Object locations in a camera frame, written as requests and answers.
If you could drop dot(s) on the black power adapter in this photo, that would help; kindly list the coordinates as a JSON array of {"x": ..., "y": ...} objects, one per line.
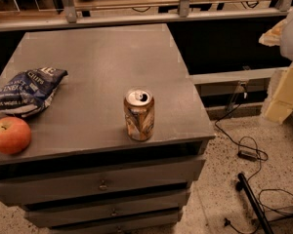
[{"x": 247, "y": 155}]

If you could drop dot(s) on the blue chips bag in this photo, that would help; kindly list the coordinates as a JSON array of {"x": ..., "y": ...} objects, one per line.
[{"x": 30, "y": 91}]

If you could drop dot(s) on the orange soda can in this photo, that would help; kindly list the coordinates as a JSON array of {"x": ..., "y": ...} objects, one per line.
[{"x": 139, "y": 113}]

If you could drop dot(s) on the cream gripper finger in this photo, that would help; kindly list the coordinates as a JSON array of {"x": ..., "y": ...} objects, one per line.
[
  {"x": 279, "y": 103},
  {"x": 272, "y": 36}
]

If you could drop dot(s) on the black stand leg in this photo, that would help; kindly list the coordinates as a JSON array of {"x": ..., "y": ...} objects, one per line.
[{"x": 244, "y": 185}]

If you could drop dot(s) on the red apple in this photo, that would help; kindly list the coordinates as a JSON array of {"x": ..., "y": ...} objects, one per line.
[{"x": 15, "y": 135}]

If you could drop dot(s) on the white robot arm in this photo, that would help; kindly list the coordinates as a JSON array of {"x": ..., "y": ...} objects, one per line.
[{"x": 286, "y": 40}]

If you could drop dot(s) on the middle drawer knob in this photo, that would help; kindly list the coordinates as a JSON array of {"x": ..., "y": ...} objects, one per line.
[{"x": 114, "y": 213}]

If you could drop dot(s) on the top drawer knob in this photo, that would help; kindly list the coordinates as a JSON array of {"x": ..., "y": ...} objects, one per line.
[{"x": 103, "y": 186}]

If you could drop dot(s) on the grey drawer cabinet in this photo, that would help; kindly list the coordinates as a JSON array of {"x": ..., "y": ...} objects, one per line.
[{"x": 81, "y": 138}]

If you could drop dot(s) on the low metal shelf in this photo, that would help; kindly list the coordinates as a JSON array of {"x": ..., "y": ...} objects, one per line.
[{"x": 229, "y": 88}]

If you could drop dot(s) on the drawer knob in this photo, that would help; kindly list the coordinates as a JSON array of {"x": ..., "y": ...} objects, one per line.
[
  {"x": 103, "y": 186},
  {"x": 114, "y": 213}
]

